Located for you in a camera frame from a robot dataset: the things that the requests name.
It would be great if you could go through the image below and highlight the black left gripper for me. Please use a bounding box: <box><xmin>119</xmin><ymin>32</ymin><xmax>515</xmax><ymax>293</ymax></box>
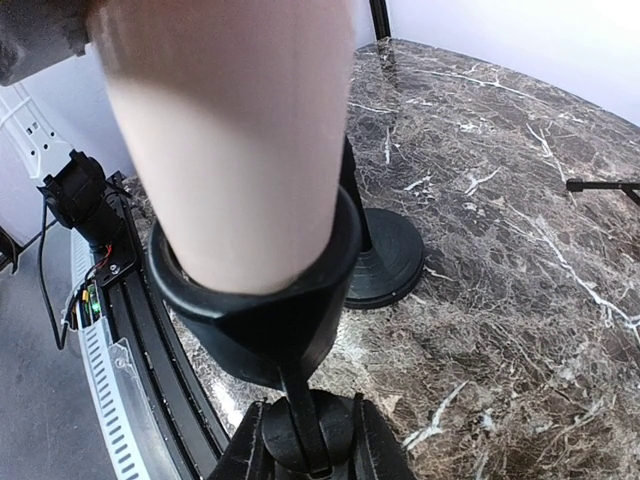
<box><xmin>0</xmin><ymin>0</ymin><xmax>90</xmax><ymax>86</ymax></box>

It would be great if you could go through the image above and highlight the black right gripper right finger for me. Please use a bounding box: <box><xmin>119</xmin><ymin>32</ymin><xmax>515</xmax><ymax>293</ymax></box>
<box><xmin>349</xmin><ymin>394</ymin><xmax>415</xmax><ymax>480</ymax></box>

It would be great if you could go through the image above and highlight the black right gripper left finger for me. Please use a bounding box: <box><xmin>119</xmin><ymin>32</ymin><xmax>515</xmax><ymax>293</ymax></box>
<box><xmin>209</xmin><ymin>401</ymin><xmax>273</xmax><ymax>480</ymax></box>

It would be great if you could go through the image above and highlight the black round-base stand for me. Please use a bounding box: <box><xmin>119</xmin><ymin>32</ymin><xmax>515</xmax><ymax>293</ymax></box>
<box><xmin>147</xmin><ymin>190</ymin><xmax>361</xmax><ymax>479</ymax></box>
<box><xmin>340</xmin><ymin>140</ymin><xmax>425</xmax><ymax>310</ymax></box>

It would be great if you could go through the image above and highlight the pink microphone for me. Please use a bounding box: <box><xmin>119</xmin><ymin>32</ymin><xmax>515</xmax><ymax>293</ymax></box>
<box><xmin>87</xmin><ymin>1</ymin><xmax>354</xmax><ymax>295</ymax></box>

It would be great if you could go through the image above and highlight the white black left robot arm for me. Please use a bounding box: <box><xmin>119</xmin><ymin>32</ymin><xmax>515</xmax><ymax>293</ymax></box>
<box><xmin>1</xmin><ymin>1</ymin><xmax>133</xmax><ymax>244</ymax></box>

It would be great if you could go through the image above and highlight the black tripod microphone stand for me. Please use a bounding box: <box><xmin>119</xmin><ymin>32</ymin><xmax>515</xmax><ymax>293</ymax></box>
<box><xmin>565</xmin><ymin>178</ymin><xmax>640</xmax><ymax>206</ymax></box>

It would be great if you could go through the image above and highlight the small circuit board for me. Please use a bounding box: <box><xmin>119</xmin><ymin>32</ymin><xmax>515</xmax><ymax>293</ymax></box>
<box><xmin>61</xmin><ymin>279</ymin><xmax>102</xmax><ymax>331</ymax></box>

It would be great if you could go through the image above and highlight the white slotted cable duct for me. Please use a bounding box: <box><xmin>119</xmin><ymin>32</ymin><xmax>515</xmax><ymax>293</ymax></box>
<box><xmin>69</xmin><ymin>229</ymin><xmax>151</xmax><ymax>480</ymax></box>

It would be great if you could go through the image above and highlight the black enclosure frame post left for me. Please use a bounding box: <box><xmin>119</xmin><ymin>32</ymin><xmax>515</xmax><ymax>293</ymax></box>
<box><xmin>369</xmin><ymin>0</ymin><xmax>392</xmax><ymax>41</ymax></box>

